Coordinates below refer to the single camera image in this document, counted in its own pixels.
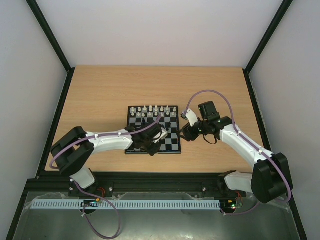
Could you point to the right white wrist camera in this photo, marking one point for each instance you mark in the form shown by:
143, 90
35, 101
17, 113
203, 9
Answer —
189, 115

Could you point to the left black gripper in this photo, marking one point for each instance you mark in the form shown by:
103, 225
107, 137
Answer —
152, 152

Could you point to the right black frame post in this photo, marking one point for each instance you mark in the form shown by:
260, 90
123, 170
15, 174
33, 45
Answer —
276, 20

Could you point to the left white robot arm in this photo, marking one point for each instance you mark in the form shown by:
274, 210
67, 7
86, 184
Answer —
70, 153

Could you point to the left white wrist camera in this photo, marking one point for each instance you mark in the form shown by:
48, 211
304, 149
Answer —
161, 135

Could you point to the white slotted cable duct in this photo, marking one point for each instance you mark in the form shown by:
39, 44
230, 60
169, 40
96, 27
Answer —
71, 204

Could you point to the black frame post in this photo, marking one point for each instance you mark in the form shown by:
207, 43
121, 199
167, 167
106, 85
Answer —
42, 21
276, 20

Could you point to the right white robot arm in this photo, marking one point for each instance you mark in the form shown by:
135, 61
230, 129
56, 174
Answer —
270, 177

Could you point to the black and white chessboard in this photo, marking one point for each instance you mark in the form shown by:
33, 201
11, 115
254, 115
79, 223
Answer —
140, 115

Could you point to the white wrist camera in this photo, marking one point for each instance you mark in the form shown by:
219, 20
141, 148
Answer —
161, 135
189, 115

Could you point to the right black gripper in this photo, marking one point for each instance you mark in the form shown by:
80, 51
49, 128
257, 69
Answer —
186, 132

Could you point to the left black frame post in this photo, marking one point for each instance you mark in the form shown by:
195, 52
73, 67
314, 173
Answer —
42, 21

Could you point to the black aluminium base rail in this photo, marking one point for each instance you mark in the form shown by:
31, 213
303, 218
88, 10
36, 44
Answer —
108, 184

